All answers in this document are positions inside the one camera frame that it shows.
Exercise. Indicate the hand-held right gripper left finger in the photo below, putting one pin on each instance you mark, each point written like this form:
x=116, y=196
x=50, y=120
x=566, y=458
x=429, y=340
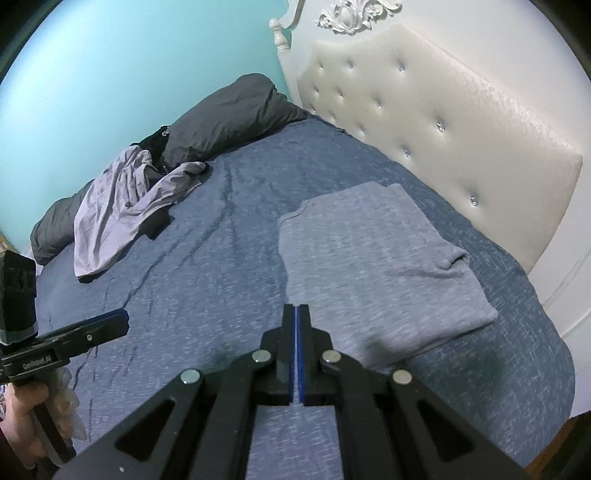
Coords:
x=288, y=360

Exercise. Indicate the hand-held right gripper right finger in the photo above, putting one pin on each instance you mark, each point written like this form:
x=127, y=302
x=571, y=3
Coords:
x=304, y=360

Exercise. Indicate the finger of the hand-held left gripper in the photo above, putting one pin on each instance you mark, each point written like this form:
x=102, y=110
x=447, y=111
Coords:
x=92, y=330

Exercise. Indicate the grey sweater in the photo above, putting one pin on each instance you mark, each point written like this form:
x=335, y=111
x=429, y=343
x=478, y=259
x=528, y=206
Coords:
x=369, y=267

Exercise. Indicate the person's left hand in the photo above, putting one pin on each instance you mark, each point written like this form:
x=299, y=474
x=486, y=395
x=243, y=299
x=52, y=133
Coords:
x=18, y=410

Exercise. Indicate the bed with blue sheet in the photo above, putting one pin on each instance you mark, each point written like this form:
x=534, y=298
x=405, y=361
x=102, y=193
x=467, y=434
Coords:
x=221, y=258

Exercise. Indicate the black garment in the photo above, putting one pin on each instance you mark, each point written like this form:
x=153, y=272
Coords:
x=157, y=224

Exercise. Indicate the lilac garment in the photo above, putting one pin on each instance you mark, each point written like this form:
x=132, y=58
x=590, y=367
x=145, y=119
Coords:
x=115, y=207

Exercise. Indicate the cream tufted headboard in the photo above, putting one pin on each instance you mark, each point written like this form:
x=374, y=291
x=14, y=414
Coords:
x=438, y=115

